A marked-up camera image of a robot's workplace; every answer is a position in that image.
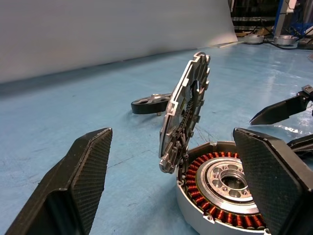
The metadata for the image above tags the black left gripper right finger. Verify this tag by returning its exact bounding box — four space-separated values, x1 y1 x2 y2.
233 127 313 235

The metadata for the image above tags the white backdrop sheet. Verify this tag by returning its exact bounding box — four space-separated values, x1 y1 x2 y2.
0 0 238 84

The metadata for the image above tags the silver hinged motor lid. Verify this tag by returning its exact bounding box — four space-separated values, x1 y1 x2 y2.
158 51 211 174

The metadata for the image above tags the black spoked rotor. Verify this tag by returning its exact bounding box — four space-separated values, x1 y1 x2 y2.
131 93 173 116

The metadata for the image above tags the round silver tape roll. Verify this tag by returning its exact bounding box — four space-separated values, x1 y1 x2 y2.
175 141 272 235

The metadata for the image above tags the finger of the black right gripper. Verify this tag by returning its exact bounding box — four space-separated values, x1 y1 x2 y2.
287 133 313 158
249 94 309 126

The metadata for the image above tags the blue metal post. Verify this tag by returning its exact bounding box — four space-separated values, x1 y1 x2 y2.
273 0 286 35

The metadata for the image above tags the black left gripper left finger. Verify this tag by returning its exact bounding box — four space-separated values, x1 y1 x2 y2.
4 127 113 235

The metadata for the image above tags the silver round metal part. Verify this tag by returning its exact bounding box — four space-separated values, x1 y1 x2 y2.
273 34 299 47
243 33 265 45

